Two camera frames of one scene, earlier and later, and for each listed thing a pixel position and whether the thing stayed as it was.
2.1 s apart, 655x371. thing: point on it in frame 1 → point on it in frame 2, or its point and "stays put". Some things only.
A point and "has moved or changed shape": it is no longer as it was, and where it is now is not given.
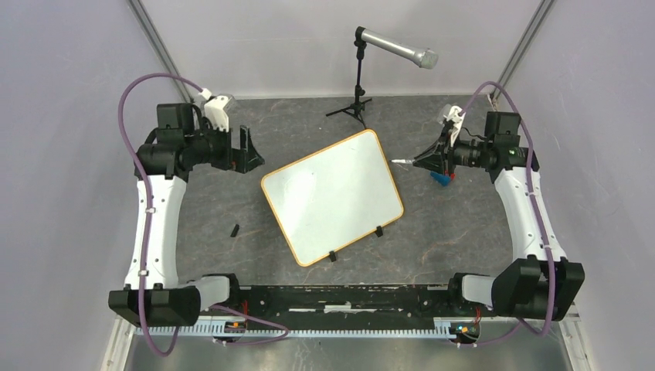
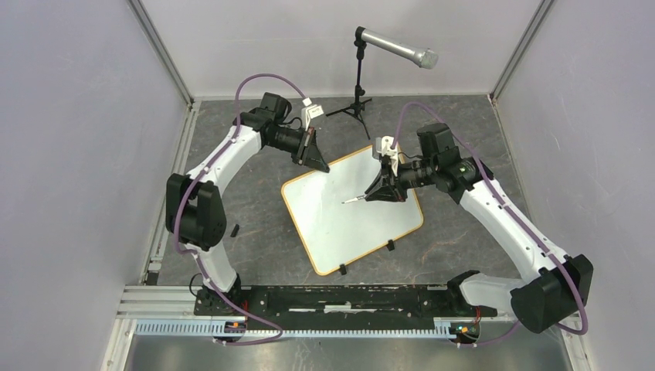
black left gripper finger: [246, 142] → [313, 153]
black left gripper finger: [244, 161] → [313, 158]
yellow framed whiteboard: [331, 197] has moved or changed shape
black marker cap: [235, 230] stays put
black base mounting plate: [342, 301] stays put
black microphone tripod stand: [358, 107] stays put
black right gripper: [444, 159] → [386, 186]
